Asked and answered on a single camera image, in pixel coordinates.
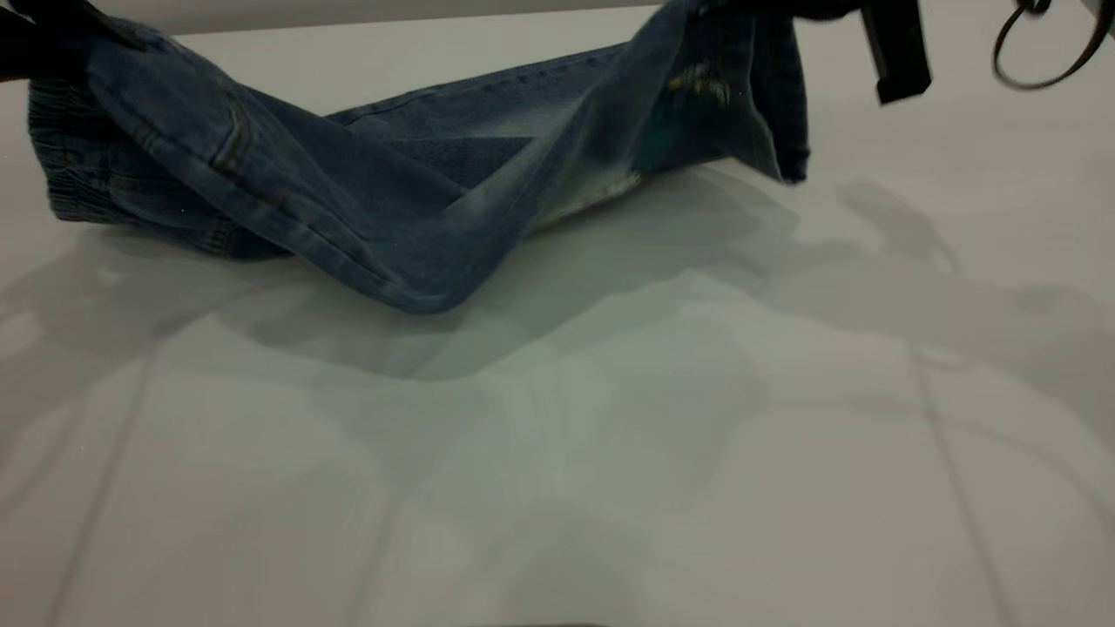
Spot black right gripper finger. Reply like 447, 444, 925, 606
787, 0, 866, 23
858, 0, 935, 106

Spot blue faded denim jeans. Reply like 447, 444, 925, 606
26, 0, 811, 315

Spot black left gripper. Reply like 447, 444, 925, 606
0, 0, 146, 84

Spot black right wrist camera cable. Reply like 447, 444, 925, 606
993, 0, 1115, 92

